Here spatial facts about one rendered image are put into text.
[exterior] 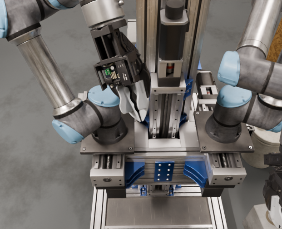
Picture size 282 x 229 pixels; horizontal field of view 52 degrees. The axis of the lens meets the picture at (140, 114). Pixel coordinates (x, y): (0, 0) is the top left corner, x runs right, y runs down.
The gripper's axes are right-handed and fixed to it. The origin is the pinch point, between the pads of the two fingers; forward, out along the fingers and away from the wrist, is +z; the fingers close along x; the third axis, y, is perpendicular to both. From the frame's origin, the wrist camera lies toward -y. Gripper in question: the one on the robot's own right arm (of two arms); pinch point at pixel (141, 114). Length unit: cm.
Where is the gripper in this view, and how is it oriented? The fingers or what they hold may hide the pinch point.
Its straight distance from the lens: 63.3
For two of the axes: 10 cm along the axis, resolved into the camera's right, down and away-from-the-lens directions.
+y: -2.3, 3.7, -9.0
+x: 9.3, -2.0, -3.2
